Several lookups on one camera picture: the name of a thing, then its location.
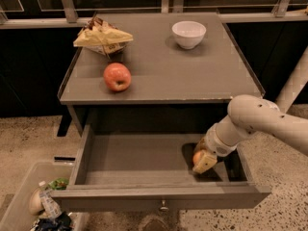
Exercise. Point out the metal drawer knob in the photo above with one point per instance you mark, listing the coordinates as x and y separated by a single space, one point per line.
164 207

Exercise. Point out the red apple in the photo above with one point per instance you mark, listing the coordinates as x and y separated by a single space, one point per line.
117 77

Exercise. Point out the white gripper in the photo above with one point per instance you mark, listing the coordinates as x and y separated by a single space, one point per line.
216 143

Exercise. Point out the grey cabinet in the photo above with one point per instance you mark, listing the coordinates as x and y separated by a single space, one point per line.
162 72

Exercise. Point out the metal window railing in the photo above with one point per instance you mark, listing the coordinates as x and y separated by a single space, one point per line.
75 13

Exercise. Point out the white round object in bin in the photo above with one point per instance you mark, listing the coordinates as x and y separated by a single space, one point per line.
35 206

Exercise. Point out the yellow chip bag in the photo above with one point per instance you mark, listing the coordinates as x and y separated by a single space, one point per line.
102 37

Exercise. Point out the green snack bag in bin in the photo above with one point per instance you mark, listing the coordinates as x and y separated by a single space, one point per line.
58 184

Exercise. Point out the orange fruit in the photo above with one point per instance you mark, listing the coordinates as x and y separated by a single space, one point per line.
196 157

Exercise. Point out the clear plastic bin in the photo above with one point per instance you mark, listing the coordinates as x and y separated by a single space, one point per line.
18 216

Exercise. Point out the open grey top drawer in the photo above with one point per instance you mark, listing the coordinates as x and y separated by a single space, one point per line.
135 172

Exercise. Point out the plastic bottle in bin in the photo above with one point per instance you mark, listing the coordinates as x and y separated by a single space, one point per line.
51 207

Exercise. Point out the white bowl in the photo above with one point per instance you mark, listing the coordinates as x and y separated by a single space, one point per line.
188 34

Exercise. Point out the dark blue snack bag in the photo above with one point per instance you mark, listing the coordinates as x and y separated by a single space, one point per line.
61 223

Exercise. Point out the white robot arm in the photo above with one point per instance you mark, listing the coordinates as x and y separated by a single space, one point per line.
247 114

